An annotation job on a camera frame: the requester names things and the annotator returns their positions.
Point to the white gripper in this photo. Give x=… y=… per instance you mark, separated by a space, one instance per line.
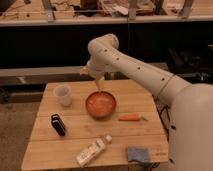
x=96 y=70

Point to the black whiteboard eraser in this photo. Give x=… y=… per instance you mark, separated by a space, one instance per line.
x=58 y=124

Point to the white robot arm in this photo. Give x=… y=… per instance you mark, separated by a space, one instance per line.
x=191 y=105

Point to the orange bowl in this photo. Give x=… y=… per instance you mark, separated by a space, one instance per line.
x=100 y=104

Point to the translucent plastic cup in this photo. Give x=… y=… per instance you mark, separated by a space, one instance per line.
x=63 y=94

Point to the orange carrot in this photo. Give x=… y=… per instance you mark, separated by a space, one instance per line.
x=131 y=117

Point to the wooden table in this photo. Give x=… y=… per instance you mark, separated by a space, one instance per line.
x=48 y=150

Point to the blue sponge cloth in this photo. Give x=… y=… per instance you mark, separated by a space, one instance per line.
x=139 y=155

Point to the background shelf bench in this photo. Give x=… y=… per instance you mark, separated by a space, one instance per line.
x=80 y=12

